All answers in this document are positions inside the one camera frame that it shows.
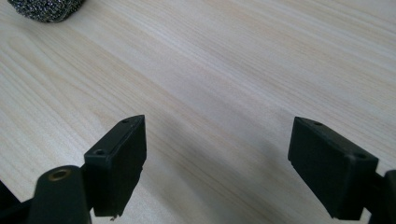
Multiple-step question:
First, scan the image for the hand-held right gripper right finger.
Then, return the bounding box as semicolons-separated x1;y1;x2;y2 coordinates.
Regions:
287;116;380;221

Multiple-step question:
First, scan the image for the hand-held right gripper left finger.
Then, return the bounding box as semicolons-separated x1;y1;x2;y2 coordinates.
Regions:
83;114;148;217

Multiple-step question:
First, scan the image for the steel wool scouring ball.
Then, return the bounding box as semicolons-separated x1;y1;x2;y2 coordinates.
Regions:
7;0;87;23

